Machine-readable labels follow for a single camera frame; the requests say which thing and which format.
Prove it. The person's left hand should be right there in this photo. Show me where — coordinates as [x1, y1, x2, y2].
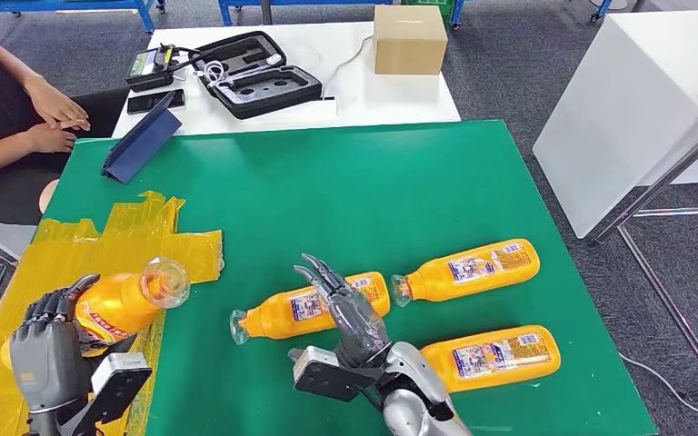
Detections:
[24, 74, 91, 132]

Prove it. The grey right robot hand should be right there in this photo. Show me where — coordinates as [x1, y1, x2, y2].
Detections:
[293, 253, 394, 370]

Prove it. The person's right hand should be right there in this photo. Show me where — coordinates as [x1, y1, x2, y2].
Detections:
[24, 123, 78, 154]

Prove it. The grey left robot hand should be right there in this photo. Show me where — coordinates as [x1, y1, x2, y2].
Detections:
[8, 273, 102, 416]

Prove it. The orange detergent bottle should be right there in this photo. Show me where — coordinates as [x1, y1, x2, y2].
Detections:
[390, 238, 541, 308]
[0, 257, 191, 370]
[229, 271, 391, 347]
[419, 325, 562, 395]

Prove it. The black smartphone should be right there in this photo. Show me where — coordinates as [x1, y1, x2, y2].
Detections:
[125, 88, 185, 115]

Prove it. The blue tablet case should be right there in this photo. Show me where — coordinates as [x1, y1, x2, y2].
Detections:
[102, 90, 183, 184]

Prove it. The black device with green label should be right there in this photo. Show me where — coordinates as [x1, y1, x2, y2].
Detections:
[125, 45, 175, 93]

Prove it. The white board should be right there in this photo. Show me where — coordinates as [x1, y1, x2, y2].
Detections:
[0, 213, 40, 260]

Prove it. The yellow tape patch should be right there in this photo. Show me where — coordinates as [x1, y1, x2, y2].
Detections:
[0, 191, 224, 436]

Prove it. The black foam-lined case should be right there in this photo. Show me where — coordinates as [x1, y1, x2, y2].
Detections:
[192, 31, 324, 120]

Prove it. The white table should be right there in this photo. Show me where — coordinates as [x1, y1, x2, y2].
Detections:
[112, 22, 463, 138]

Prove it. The cardboard box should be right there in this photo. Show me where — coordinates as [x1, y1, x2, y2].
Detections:
[373, 5, 449, 76]

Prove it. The green plastic crate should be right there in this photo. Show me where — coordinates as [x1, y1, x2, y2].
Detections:
[402, 0, 455, 24]

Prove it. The white cabinet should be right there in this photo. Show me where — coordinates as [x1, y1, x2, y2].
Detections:
[532, 10, 698, 240]

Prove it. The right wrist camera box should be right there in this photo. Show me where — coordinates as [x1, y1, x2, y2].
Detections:
[288, 345, 386, 403]

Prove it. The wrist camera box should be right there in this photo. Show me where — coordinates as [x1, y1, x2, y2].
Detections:
[75, 352, 154, 434]
[288, 345, 386, 403]

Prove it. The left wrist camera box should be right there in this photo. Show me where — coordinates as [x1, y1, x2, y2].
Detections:
[75, 352, 154, 434]

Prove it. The blue cart frame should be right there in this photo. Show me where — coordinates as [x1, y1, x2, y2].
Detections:
[218, 0, 395, 26]
[0, 0, 166, 35]
[448, 0, 615, 30]

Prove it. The black cable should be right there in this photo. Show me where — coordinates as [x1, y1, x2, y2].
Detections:
[165, 45, 207, 70]

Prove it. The coiled white charger cable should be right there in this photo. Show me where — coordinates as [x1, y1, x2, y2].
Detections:
[203, 54, 283, 85]

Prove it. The thin white cable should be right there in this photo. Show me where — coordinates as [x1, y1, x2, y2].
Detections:
[323, 35, 375, 101]

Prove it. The grey floor cable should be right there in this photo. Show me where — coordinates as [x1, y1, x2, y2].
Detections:
[618, 353, 698, 434]

